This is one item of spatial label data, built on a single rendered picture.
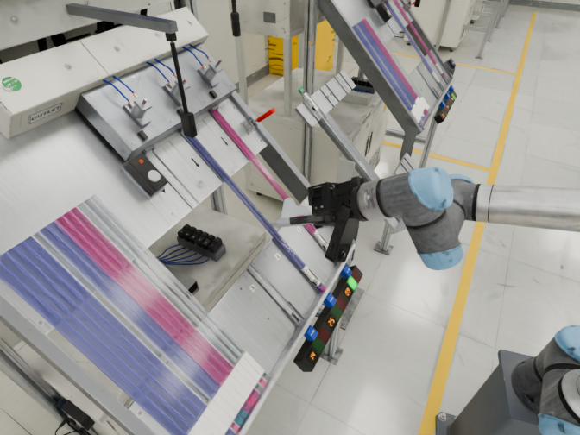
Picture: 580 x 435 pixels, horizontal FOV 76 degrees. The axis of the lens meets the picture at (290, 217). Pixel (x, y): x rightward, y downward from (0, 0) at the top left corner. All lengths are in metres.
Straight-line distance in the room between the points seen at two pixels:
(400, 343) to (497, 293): 0.60
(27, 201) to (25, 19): 0.29
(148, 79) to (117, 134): 0.16
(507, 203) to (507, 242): 1.66
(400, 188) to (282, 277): 0.39
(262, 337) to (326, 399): 0.81
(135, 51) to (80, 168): 0.26
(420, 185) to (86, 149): 0.62
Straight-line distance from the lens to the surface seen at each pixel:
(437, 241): 0.69
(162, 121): 0.83
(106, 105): 0.80
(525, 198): 0.78
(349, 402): 1.63
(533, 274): 2.32
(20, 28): 0.79
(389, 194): 0.66
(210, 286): 1.13
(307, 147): 1.91
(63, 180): 0.78
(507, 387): 1.17
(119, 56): 0.85
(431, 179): 0.63
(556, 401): 0.95
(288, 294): 0.91
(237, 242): 1.24
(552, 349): 1.05
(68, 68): 0.80
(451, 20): 5.23
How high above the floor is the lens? 1.50
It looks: 42 degrees down
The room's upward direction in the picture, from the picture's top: straight up
